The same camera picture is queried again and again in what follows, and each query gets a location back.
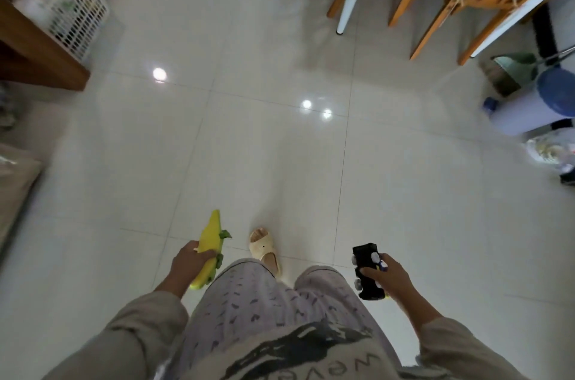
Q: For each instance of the person's right hand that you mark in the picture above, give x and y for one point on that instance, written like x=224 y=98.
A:
x=394 y=281

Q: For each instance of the person's left hand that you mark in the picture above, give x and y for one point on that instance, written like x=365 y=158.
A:
x=188 y=265

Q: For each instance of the person's right thumb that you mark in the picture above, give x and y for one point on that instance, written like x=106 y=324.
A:
x=373 y=272

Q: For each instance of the person's left thumb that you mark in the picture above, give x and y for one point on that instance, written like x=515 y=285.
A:
x=205 y=254

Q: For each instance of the yellow corn toy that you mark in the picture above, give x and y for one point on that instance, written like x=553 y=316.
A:
x=209 y=240

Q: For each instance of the black toy car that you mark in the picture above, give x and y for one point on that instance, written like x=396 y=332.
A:
x=366 y=258

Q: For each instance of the person's right forearm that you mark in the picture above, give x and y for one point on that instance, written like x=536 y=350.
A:
x=449 y=343

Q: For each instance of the person's left forearm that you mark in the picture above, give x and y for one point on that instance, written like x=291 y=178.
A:
x=134 y=334

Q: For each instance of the beige slipper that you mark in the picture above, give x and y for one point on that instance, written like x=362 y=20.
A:
x=265 y=249

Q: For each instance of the patterned grey pyjama trousers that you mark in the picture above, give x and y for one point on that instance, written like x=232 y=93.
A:
x=251 y=303

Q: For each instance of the white shirt with black print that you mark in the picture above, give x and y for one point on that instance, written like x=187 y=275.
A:
x=310 y=352

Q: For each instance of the clear plastic bag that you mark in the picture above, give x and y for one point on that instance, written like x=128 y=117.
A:
x=550 y=148

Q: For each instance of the blue water jug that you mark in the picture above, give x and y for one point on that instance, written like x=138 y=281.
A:
x=534 y=105

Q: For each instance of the green dustpan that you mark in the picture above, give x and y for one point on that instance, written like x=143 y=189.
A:
x=516 y=67

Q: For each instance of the brown wooden cabinet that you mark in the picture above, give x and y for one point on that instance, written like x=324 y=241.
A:
x=31 y=60

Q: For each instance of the white plastic lattice basket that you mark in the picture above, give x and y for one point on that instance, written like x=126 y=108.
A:
x=67 y=2

